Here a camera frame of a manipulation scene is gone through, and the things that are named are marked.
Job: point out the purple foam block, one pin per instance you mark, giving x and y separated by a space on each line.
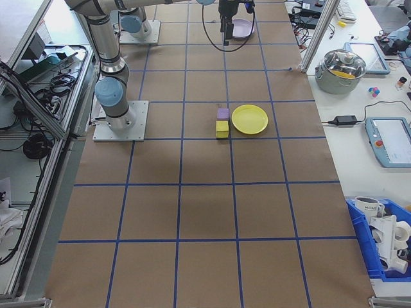
223 114

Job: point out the yellow foam block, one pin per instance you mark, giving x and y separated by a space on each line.
222 130

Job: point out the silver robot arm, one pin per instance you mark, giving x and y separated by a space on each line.
131 23
102 41

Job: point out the purple plastic plate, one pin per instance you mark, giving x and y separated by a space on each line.
244 29

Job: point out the black flat electronics box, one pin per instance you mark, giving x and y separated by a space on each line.
313 9
307 22

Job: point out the yellow plastic plate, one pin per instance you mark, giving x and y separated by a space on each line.
250 119

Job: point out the small yellow desk block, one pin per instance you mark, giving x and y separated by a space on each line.
342 23

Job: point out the white keyboard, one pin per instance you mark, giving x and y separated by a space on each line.
346 11

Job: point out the steel cooking pot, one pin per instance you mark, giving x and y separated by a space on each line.
337 85

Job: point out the glass pot lid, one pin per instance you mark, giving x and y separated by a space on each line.
345 62

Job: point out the yellow object inside pot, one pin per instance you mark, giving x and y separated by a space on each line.
343 74

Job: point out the black power adapter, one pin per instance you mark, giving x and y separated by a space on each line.
346 120

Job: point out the light blue teach pendant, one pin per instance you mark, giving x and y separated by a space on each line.
375 59
385 144

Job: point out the colourful cube toy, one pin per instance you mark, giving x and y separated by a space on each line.
373 92

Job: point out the blue grey cloth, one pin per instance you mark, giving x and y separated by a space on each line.
399 37

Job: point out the small bottle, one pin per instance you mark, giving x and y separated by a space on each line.
401 83

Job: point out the green circuit board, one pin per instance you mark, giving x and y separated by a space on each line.
45 65

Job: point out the grey metal box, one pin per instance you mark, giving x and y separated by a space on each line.
34 46

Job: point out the white printed mug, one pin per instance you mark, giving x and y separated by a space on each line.
366 208

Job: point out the blue plastic bin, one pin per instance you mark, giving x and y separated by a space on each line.
359 231

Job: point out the large white plastic pipe part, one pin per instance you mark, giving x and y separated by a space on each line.
385 237

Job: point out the white pipe fitting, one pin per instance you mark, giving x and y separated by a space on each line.
403 232

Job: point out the white crumpled cloth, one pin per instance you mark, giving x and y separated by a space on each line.
8 215

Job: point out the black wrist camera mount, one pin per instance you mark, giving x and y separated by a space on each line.
248 4

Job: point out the white square base plate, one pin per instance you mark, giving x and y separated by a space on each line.
138 128
154 35

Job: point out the slanted aluminium post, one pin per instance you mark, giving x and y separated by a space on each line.
318 35

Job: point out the V-shaped metal bar frame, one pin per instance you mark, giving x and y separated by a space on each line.
32 102

